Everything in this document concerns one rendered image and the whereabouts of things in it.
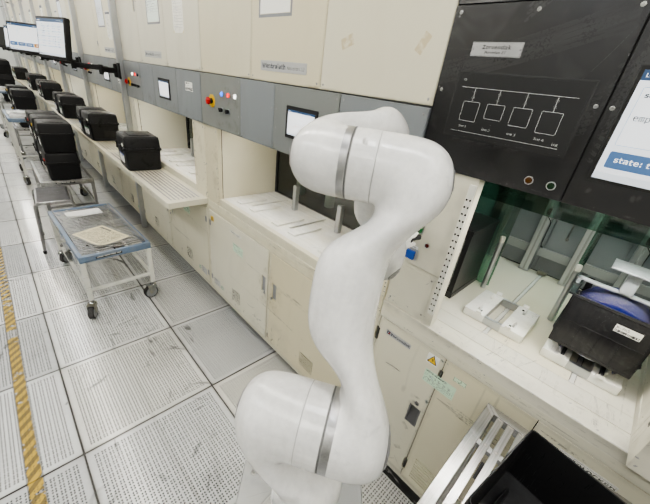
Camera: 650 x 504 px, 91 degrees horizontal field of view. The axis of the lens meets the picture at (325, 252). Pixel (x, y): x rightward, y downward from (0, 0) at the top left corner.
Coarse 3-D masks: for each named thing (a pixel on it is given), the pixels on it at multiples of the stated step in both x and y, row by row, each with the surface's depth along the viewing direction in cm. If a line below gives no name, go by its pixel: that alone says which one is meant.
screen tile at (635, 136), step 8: (648, 88) 62; (640, 96) 63; (648, 96) 63; (640, 104) 64; (648, 104) 63; (632, 112) 65; (640, 112) 64; (648, 112) 63; (624, 128) 66; (632, 128) 65; (640, 128) 64; (648, 128) 64; (624, 136) 66; (632, 136) 65; (640, 136) 65; (648, 136) 64; (616, 144) 67; (624, 144) 67; (632, 144) 66; (640, 144) 65; (648, 144) 64
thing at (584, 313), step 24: (624, 264) 95; (576, 288) 99; (624, 288) 94; (576, 312) 97; (600, 312) 93; (552, 336) 104; (576, 336) 99; (600, 336) 94; (624, 336) 90; (648, 336) 87; (600, 360) 96; (624, 360) 92
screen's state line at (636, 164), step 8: (616, 152) 68; (608, 160) 69; (616, 160) 68; (624, 160) 67; (632, 160) 66; (640, 160) 65; (648, 160) 65; (616, 168) 68; (624, 168) 67; (632, 168) 67; (640, 168) 66; (648, 168) 65
